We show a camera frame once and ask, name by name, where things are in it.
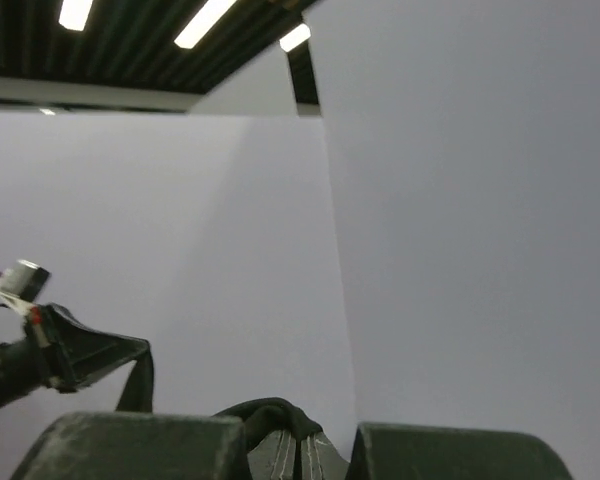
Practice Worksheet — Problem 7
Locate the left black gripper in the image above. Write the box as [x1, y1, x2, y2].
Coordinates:
[0, 303, 150, 409]

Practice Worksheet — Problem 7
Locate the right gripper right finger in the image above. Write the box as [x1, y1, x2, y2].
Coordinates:
[347, 422, 572, 480]

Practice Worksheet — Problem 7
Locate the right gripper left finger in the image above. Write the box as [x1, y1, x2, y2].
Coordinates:
[11, 412, 250, 480]

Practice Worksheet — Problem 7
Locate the black printed t shirt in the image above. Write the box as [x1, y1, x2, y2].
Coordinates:
[116, 344, 323, 451]

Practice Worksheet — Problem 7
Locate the ceiling light strip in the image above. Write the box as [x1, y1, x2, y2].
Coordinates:
[279, 23, 311, 53]
[58, 0, 93, 32]
[174, 0, 237, 50]

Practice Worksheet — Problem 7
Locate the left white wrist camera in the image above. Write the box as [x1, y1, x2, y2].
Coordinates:
[0, 259, 51, 317]

